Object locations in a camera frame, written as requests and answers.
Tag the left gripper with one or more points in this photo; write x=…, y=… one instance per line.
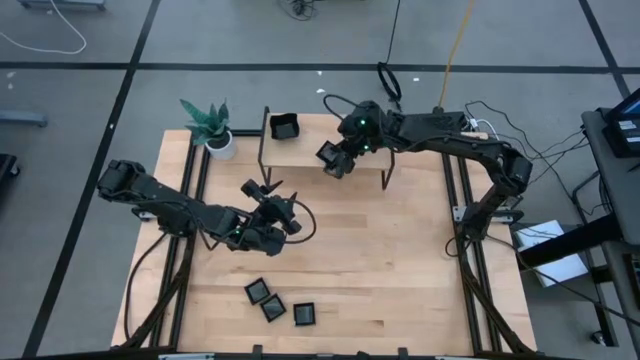
x=270, y=225

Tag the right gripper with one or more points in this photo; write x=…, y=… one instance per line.
x=367, y=130

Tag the black small square mini plate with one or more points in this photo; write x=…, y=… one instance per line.
x=304, y=314
x=257, y=291
x=327, y=152
x=273, y=307

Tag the black wavy square mini plate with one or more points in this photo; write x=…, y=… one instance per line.
x=285, y=130

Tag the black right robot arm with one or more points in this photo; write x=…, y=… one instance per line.
x=475, y=145

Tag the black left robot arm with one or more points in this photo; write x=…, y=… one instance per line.
x=150, y=195

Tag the wooden shelf black metal legs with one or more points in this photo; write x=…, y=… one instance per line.
x=310, y=150

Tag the white plant pot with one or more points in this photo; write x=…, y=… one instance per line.
x=225, y=150

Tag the green artificial plant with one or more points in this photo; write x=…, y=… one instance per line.
x=210, y=125

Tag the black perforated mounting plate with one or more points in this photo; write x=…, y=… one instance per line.
x=452, y=116

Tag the black table edge clip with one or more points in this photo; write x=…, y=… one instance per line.
x=402, y=352
x=257, y=350

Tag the black desk crossbar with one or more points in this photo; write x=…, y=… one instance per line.
x=570, y=243

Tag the white paper sheet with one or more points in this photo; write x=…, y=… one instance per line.
x=567, y=274

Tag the grey furniture foot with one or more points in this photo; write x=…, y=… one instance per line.
x=22, y=118

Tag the black furniture base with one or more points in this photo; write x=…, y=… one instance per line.
x=7, y=167

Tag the grey desk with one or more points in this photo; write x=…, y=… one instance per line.
x=615, y=185

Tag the grey cart base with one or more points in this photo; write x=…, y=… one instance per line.
x=60, y=4

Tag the black laptop blue screen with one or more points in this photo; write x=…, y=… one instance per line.
x=622, y=135

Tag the black caster wheel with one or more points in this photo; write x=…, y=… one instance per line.
x=599, y=338

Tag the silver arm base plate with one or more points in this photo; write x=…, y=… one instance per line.
x=458, y=214

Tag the silver table edge bracket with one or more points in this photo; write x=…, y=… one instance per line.
x=185, y=357

